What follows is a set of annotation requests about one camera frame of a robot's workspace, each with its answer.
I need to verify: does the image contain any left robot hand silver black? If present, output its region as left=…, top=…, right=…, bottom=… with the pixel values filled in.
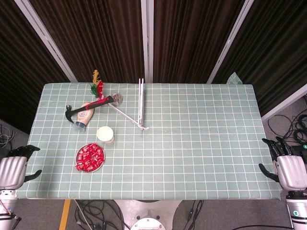
left=0, top=144, right=43, bottom=190

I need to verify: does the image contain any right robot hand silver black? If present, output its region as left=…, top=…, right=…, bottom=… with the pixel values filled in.
left=258, top=138, right=307, bottom=192

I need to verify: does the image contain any red candies heap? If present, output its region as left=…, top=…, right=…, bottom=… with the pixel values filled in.
left=76, top=143, right=104, bottom=173

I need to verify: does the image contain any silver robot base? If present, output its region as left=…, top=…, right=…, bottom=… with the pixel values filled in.
left=112, top=200, right=183, bottom=230

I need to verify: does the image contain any white paper cup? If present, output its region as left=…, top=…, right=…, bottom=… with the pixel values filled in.
left=96, top=126, right=115, bottom=144

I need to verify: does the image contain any black box with lit display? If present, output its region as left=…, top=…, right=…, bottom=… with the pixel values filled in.
left=294, top=143, right=307, bottom=156

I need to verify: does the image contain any yellow floor tape stripe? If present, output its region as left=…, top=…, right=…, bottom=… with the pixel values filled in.
left=59, top=199, right=72, bottom=230

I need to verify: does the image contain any mayonnaise squeeze bottle blue cap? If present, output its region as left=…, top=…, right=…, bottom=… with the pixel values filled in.
left=74, top=102, right=95, bottom=132

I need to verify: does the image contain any round silver metal plate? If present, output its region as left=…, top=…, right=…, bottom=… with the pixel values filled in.
left=76, top=143, right=106, bottom=173

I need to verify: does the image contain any dark brown curtain panel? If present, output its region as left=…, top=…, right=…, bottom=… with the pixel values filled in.
left=212, top=0, right=307, bottom=117
left=28, top=0, right=144, bottom=83
left=153, top=0, right=245, bottom=84
left=0, top=0, right=71, bottom=135

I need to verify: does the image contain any red black claw hammer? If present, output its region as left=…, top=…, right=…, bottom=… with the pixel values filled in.
left=65, top=95, right=114, bottom=124

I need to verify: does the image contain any green checked tablecloth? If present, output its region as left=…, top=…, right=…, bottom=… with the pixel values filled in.
left=16, top=71, right=282, bottom=201

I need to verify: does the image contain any colourful feather shuttlecock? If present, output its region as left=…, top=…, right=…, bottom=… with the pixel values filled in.
left=90, top=69, right=106, bottom=100

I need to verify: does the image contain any clear jar of paper clips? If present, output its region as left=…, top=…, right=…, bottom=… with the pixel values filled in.
left=110, top=93, right=123, bottom=106

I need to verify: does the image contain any white folding laptop stand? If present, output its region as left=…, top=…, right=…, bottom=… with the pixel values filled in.
left=107, top=78, right=150, bottom=132

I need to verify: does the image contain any grey floor cables bunch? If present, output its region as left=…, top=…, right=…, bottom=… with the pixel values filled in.
left=0, top=124, right=17, bottom=149

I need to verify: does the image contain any black floor cables bunch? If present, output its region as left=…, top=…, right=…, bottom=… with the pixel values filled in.
left=73, top=199, right=131, bottom=230
left=267, top=94, right=307, bottom=147

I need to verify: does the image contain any black cable with inline plug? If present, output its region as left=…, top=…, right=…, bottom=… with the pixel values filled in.
left=186, top=199, right=204, bottom=230

